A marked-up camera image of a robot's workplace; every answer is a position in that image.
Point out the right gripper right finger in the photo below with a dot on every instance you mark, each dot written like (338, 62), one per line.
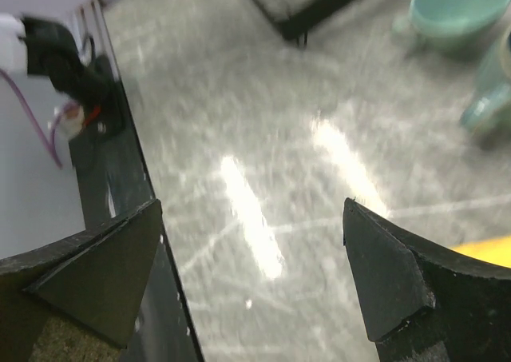
(421, 301)

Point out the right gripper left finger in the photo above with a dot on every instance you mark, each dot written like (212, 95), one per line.
(78, 298)

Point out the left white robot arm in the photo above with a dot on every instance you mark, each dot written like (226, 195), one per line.
(46, 48)

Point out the yellow folded cloth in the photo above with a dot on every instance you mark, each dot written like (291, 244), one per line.
(494, 251)

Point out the black base beam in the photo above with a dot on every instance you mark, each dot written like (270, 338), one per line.
(113, 179)

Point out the blue-green glazed mug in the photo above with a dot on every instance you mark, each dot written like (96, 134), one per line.
(489, 110)

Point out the small teal cup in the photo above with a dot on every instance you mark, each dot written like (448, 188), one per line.
(446, 25)

